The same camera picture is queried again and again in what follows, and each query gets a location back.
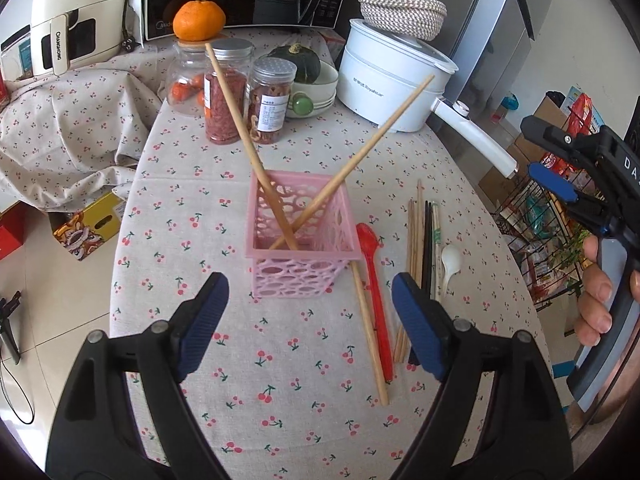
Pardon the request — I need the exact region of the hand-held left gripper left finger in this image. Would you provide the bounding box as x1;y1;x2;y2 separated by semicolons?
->
45;272;231;480

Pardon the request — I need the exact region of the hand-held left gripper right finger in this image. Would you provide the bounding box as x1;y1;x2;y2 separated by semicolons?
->
391;272;573;480

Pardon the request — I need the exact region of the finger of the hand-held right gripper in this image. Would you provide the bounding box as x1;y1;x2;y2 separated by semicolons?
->
529;162;613;236
520;116;601;161

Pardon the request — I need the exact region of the long thick wooden chopstick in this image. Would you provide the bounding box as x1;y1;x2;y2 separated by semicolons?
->
349;259;390;407
204;42;300;252
269;74;436;251

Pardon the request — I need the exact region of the red plastic spoon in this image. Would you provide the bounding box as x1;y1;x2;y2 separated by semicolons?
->
355;223;395;381

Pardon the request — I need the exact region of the white plastic spoon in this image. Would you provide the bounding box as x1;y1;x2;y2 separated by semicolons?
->
437;245;462;304

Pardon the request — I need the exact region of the black chopstick with gold band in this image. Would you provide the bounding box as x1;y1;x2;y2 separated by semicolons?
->
407;201;430;366
411;201;434;366

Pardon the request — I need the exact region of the pink perforated plastic basket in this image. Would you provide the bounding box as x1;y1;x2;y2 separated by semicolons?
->
245;170;362;300

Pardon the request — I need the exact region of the person's right hand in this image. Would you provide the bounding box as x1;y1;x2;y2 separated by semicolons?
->
574;235;615;347

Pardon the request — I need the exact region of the brown cardboard box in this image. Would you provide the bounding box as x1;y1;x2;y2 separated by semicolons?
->
480;95;571;201

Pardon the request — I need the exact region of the red snack bag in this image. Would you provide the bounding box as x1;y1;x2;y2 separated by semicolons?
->
542;95;606;176

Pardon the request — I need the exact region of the cherry print tablecloth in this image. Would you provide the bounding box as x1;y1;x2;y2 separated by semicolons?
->
0;25;556;480

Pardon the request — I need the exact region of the silver refrigerator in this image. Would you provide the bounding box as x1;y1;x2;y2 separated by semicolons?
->
445;0;533;111

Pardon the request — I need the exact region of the yellow printed cardboard box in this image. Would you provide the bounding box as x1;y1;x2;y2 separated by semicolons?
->
52;192;126;261

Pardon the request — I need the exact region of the white electric cooking pot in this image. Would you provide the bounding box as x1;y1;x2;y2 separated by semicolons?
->
336;19;518;178

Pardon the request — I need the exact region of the black tripod stand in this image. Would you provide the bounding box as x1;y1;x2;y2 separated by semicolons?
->
0;290;23;366

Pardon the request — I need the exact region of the red cardboard box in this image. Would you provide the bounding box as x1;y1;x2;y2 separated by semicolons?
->
0;202;31;261

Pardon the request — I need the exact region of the jar of red goji berries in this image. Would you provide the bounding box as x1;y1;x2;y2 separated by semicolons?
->
204;38;255;145

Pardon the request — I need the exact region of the labelled jar of dried fruit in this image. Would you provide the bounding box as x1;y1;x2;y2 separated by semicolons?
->
247;57;293;145

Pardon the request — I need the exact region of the white ceramic bowl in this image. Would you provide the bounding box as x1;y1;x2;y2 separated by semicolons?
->
290;60;341;111

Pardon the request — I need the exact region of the glass jar with cork lid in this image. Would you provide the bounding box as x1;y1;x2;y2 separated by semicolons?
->
167;39;221;118

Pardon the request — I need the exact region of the orange tangerine with stem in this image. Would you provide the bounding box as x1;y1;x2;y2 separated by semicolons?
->
173;0;226;42

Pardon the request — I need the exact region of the container with teal label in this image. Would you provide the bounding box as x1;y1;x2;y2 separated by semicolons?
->
0;35;36;81

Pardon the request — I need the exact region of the white air fryer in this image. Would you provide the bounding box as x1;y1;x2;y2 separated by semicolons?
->
27;0;133;78

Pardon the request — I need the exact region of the black wire storage rack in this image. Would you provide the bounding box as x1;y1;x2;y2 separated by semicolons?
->
492;105;601;306

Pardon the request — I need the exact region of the woven rope basket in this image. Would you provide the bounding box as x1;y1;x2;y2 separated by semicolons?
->
358;0;447;41

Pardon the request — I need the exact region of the black floor cable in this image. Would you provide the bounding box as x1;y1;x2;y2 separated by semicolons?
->
0;360;36;425

